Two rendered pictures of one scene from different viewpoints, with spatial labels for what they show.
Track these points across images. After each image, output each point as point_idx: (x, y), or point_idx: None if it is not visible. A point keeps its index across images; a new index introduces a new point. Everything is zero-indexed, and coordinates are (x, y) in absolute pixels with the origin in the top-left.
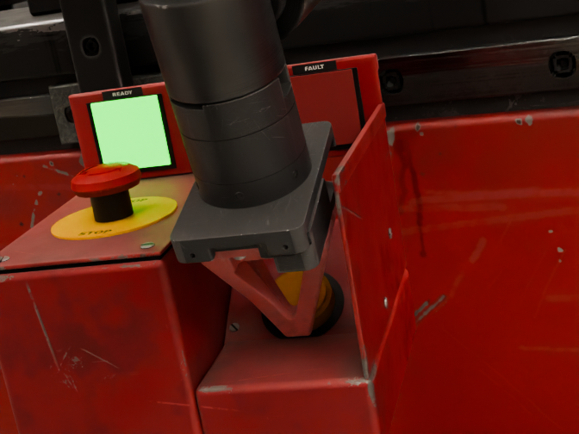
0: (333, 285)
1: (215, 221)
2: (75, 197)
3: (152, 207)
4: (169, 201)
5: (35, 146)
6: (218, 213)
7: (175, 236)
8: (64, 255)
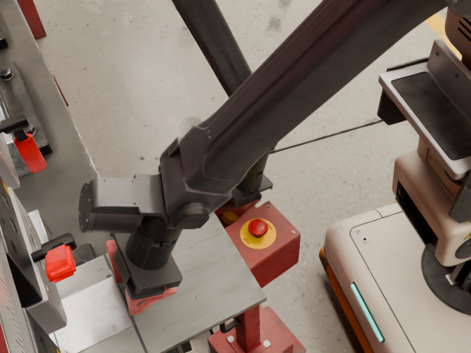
0: (221, 215)
1: (263, 180)
2: (250, 266)
3: (247, 230)
4: (242, 229)
5: None
6: (261, 181)
7: (272, 184)
8: (282, 219)
